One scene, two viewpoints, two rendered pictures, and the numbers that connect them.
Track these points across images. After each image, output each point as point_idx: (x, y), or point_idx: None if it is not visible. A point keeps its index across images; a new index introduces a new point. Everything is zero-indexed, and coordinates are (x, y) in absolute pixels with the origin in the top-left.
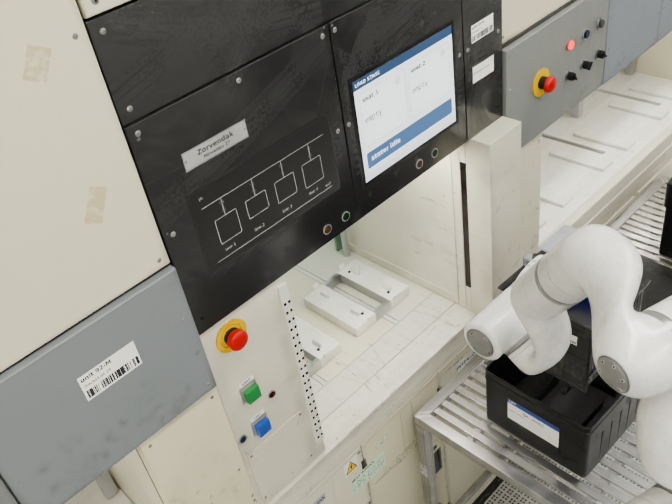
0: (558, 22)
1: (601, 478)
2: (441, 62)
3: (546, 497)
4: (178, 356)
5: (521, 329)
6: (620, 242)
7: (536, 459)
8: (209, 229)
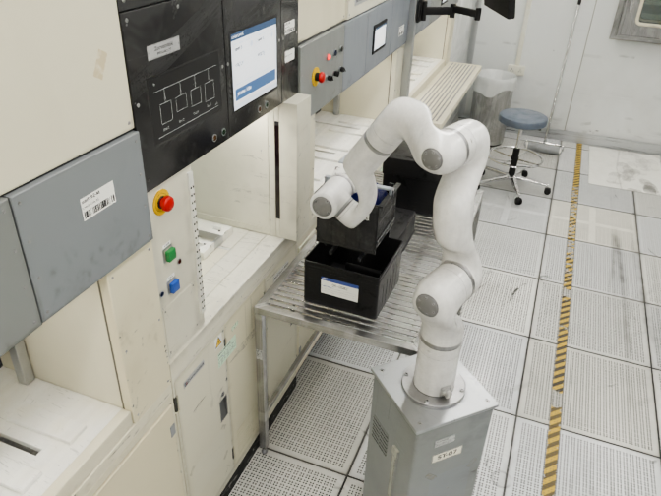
0: (323, 38)
1: (385, 318)
2: (270, 40)
3: (356, 333)
4: (135, 204)
5: (345, 196)
6: (418, 100)
7: (343, 316)
8: (156, 110)
